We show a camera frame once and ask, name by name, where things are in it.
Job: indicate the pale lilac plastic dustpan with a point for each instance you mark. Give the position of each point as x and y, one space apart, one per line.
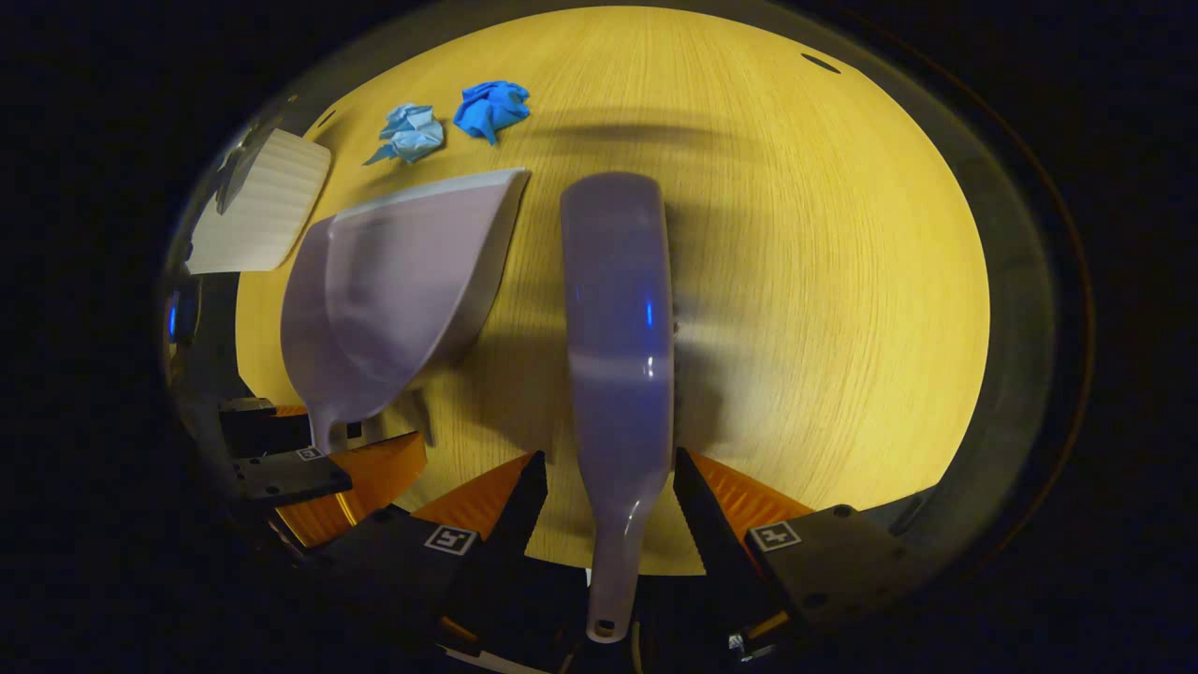
393 290

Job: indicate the white ribbed garbage bin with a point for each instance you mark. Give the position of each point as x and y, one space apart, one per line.
267 201

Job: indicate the yellow wooden desktop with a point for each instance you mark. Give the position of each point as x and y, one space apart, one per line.
824 281

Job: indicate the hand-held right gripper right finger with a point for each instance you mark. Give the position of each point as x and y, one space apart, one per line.
716 552

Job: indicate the light blue paper ball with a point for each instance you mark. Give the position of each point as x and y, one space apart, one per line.
412 133

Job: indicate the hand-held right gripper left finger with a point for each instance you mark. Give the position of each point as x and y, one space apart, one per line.
510 534

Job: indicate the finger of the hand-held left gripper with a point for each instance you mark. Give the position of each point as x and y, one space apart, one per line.
267 435
290 477

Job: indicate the small pale lilac broom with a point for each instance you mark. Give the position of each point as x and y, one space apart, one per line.
618 309

